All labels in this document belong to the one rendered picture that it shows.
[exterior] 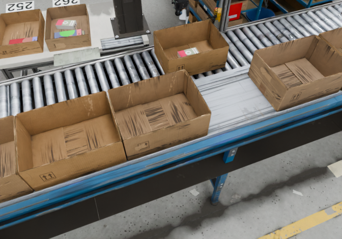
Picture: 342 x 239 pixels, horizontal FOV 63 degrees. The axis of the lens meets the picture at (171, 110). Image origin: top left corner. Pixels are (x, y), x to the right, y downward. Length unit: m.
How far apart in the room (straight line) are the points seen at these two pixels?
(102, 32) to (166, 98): 0.90
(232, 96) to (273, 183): 0.99
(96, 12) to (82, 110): 1.17
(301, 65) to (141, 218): 1.43
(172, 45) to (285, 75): 0.76
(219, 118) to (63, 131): 0.75
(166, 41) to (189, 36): 0.17
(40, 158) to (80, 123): 0.24
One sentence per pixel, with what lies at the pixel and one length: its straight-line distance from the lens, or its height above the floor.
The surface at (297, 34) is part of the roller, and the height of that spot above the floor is 0.75.
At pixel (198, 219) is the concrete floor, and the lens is 2.09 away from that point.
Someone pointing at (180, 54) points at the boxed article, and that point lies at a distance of 1.86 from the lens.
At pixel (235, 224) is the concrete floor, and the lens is 2.12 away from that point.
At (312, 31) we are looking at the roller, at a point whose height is 0.74.
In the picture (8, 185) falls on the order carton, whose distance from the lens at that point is 1.25.
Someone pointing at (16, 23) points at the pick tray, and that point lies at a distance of 2.46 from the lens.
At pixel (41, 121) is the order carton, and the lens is 1.40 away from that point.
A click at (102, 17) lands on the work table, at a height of 0.75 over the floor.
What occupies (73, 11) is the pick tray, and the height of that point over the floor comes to 0.80.
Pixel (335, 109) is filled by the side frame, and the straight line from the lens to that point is 1.78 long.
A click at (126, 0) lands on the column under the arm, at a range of 1.97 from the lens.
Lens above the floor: 1.99
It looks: 52 degrees down
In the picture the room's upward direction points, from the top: straight up
